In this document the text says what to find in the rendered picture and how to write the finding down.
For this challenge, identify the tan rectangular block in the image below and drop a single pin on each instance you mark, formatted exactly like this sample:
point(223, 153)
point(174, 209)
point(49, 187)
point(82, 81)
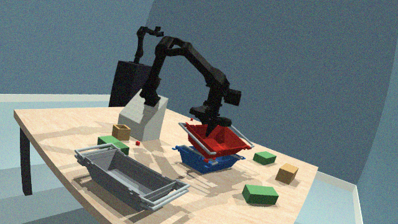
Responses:
point(286, 173)

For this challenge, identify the tan open-top box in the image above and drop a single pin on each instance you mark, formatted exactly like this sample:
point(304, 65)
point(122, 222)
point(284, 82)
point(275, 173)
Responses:
point(121, 132)

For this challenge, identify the blue plastic tray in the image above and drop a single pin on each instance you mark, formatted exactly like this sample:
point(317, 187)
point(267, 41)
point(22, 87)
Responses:
point(197, 162)

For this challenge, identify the green rectangular block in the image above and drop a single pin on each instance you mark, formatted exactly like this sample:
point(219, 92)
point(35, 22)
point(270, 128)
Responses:
point(264, 158)
point(110, 139)
point(260, 194)

